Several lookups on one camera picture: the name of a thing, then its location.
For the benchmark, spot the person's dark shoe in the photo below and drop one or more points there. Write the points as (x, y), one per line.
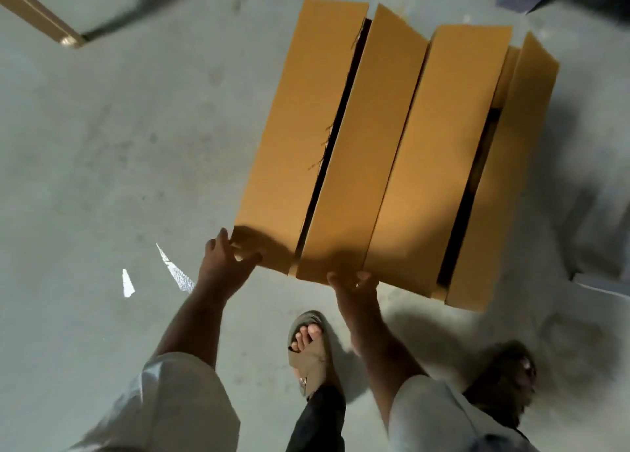
(504, 383)

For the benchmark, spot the beige plastic chair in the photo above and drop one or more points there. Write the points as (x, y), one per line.
(39, 13)

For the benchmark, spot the person's right hand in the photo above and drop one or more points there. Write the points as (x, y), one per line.
(356, 297)

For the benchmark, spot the person's right forearm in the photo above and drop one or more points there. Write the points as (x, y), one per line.
(386, 363)

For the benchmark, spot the person's dark trousers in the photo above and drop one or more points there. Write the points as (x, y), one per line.
(317, 422)

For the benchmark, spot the assembled boxes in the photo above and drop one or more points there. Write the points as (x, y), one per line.
(472, 171)

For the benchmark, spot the person's light grey shirt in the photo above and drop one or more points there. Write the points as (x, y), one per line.
(177, 407)

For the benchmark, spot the person's left forearm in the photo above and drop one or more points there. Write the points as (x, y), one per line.
(192, 324)

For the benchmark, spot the person's left foot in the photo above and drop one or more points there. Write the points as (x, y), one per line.
(311, 353)

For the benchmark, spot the person's left hand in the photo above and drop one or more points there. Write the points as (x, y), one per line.
(224, 269)

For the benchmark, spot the clear tape scrap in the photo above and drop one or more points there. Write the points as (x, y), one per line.
(177, 271)
(128, 284)

